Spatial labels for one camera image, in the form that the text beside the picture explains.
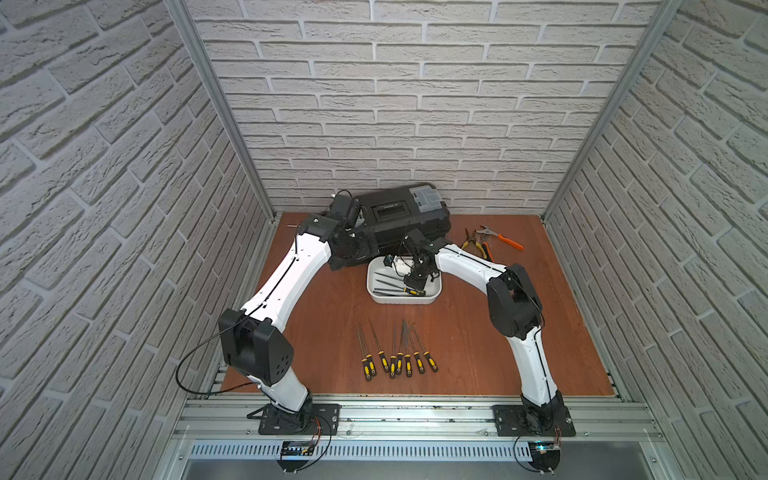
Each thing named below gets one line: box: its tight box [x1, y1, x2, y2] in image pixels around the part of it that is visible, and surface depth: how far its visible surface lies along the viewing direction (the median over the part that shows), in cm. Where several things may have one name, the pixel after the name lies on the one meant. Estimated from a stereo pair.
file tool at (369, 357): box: [360, 324, 377, 377], surface depth 83 cm
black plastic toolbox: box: [354, 183, 452, 258], surface depth 101 cm
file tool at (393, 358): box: [390, 324, 396, 379], surface depth 83 cm
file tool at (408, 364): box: [404, 320, 413, 378], surface depth 83 cm
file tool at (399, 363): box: [396, 321, 404, 375], surface depth 84 cm
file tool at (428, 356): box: [413, 323, 439, 373], surface depth 84 cm
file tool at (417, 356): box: [409, 324, 425, 374], surface depth 84 cm
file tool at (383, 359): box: [368, 319, 390, 373], surface depth 84 cm
